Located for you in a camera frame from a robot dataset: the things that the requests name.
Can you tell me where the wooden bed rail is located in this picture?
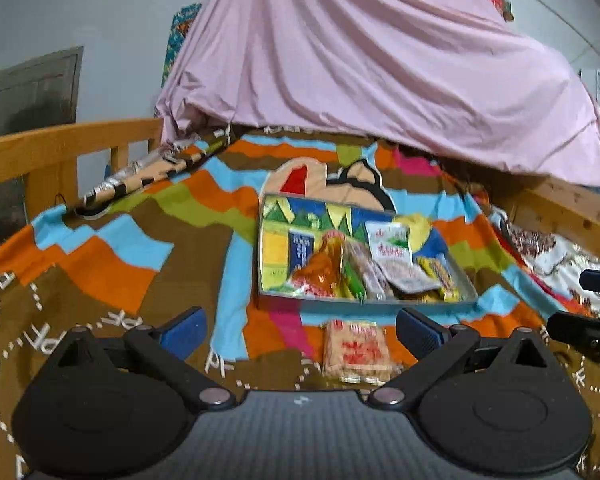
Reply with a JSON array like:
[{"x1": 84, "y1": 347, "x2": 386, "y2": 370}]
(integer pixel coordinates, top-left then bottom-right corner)
[{"x1": 0, "y1": 117, "x2": 165, "y2": 216}]

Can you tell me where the wooden bed side board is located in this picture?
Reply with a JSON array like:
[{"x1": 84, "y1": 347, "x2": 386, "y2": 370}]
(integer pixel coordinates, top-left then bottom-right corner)
[{"x1": 492, "y1": 174, "x2": 600, "y2": 243}]

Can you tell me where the green stick packet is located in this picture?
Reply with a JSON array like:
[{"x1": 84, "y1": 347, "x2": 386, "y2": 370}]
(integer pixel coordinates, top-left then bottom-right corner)
[{"x1": 342, "y1": 259, "x2": 370, "y2": 302}]

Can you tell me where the white floral cloth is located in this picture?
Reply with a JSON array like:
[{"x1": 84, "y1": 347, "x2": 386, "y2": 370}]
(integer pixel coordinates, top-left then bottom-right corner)
[{"x1": 487, "y1": 204, "x2": 600, "y2": 318}]

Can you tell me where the blue stick sachet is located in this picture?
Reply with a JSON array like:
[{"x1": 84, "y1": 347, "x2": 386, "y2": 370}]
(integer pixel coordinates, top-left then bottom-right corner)
[{"x1": 286, "y1": 229, "x2": 317, "y2": 275}]

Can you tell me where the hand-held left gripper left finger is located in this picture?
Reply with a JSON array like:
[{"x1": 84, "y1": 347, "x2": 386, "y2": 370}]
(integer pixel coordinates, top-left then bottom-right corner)
[{"x1": 46, "y1": 306, "x2": 239, "y2": 409}]

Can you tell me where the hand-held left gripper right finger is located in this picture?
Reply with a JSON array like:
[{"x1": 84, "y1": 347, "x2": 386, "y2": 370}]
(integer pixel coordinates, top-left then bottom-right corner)
[{"x1": 368, "y1": 306, "x2": 557, "y2": 408}]

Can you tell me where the clear sausage packet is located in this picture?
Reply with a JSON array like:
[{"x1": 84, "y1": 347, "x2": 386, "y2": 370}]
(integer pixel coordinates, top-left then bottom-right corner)
[{"x1": 346, "y1": 241, "x2": 388, "y2": 302}]

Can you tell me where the red white cracker packet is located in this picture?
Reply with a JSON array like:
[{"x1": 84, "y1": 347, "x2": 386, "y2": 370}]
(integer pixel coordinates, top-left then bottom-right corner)
[{"x1": 321, "y1": 319, "x2": 402, "y2": 387}]

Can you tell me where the grey door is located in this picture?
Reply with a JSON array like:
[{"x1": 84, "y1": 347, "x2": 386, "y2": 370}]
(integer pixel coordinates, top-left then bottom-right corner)
[{"x1": 0, "y1": 46, "x2": 85, "y2": 231}]

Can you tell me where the yellow green corn packet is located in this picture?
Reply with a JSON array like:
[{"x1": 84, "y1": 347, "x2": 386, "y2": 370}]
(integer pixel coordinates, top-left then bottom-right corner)
[{"x1": 416, "y1": 254, "x2": 462, "y2": 305}]

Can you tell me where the striped brown cloth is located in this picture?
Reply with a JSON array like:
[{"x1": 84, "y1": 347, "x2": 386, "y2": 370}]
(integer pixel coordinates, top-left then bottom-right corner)
[{"x1": 74, "y1": 132, "x2": 233, "y2": 217}]

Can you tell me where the pink sheet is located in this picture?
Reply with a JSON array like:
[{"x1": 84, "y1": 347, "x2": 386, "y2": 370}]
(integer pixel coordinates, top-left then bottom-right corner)
[{"x1": 155, "y1": 0, "x2": 600, "y2": 188}]

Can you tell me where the white green snack packet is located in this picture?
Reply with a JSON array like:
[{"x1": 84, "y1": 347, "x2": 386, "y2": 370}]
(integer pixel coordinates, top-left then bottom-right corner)
[{"x1": 364, "y1": 221, "x2": 414, "y2": 267}]

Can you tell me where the orange red snack packet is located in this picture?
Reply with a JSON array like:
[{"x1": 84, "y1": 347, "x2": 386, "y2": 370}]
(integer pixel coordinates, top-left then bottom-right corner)
[{"x1": 291, "y1": 231, "x2": 347, "y2": 297}]

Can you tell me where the colourful printed blanket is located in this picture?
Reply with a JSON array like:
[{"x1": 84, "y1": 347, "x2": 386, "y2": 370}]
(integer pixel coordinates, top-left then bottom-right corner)
[{"x1": 0, "y1": 127, "x2": 600, "y2": 480}]

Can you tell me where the teal patterned cloth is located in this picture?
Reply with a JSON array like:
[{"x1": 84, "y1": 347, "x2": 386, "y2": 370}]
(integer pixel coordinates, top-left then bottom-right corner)
[{"x1": 161, "y1": 1, "x2": 204, "y2": 88}]

